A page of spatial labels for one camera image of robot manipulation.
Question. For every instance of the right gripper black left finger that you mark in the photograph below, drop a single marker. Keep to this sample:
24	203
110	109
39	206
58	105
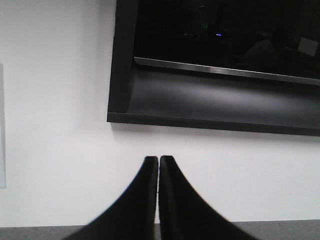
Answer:
132	215

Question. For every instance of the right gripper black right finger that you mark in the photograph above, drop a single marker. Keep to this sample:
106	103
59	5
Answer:
184	215

